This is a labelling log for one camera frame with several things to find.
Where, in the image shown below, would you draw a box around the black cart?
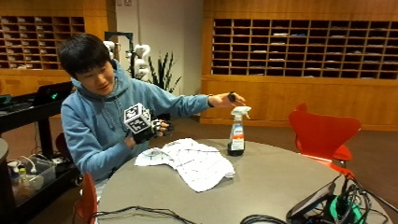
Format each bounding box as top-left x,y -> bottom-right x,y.
0,92 -> 82,218

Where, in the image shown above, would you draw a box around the black laptop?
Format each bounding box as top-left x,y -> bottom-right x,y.
30,80 -> 74,107

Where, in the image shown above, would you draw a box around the the person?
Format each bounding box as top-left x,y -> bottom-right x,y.
56,33 -> 246,200

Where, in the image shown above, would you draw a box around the white marker cube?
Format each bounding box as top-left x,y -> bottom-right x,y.
124,102 -> 153,134

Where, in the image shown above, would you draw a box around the black cable coil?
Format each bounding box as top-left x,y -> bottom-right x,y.
238,214 -> 290,224

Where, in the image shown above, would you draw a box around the green tape roll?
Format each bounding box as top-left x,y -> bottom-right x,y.
322,195 -> 366,224

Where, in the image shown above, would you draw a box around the white checked cloth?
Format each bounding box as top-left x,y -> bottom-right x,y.
133,137 -> 237,193

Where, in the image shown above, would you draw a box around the red chair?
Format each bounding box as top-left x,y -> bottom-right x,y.
73,173 -> 100,224
287,103 -> 363,180

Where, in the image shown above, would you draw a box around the wooden pigeonhole shelf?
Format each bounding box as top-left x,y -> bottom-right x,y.
0,15 -> 86,71
210,18 -> 398,80

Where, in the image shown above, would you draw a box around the green potted plant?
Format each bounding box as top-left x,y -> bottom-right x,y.
146,51 -> 184,94

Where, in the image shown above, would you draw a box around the spray bottle with white trigger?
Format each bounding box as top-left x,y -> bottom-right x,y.
226,105 -> 253,157

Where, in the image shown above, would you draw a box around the clear plastic storage bin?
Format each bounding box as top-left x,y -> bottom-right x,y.
7,154 -> 57,204

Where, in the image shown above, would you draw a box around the white humanoid robot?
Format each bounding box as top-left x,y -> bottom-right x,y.
102,40 -> 152,81

